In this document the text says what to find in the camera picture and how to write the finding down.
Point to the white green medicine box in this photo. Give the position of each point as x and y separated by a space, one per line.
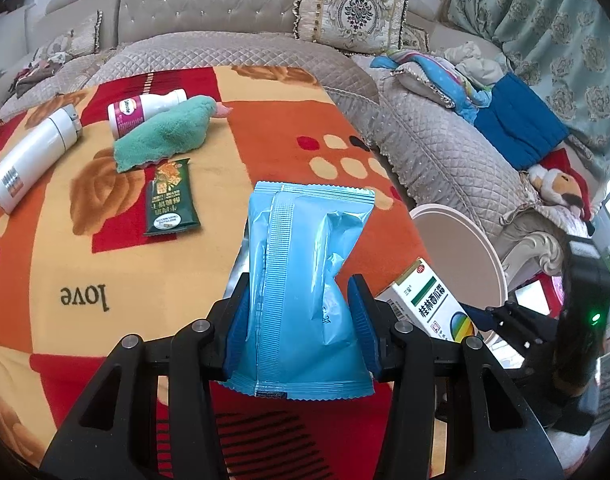
425 300

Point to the plush toy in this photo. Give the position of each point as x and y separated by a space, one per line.
560 185

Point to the green snack packet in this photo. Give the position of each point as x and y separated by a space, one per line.
172 200

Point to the beige tufted sofa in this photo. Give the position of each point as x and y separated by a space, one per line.
210 15

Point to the small embroidered cushion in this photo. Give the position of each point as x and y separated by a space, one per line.
416 37

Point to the beige crumpled cloth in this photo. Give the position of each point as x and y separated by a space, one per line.
472 62

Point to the printed orange red blanket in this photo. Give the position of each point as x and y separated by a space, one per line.
265 145

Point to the white bottle pink label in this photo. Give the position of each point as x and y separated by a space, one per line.
140 110

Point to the striped colourful cloth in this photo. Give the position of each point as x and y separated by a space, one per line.
440 72

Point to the green towel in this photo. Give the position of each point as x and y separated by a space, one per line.
170 132

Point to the blue foil packet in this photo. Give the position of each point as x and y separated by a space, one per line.
305 280

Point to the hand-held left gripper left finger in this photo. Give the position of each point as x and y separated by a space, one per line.
237 332

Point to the blue cloth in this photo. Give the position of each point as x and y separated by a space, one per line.
522 120

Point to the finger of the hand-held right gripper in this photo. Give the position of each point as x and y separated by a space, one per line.
492 327

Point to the beige round bin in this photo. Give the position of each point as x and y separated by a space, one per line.
460 250

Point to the green patterned curtain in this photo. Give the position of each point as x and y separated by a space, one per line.
550 25

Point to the dark folded clothes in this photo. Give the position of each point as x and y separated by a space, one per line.
37 75

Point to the white thermos bottle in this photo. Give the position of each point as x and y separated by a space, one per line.
30 160

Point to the large embroidered cushion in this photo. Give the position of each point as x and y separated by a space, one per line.
352 7

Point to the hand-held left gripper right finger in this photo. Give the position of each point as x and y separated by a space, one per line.
361 320

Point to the grey fringed cushion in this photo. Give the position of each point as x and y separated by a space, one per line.
425 87

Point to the brown fringed floral cushion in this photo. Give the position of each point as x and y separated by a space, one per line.
72 37

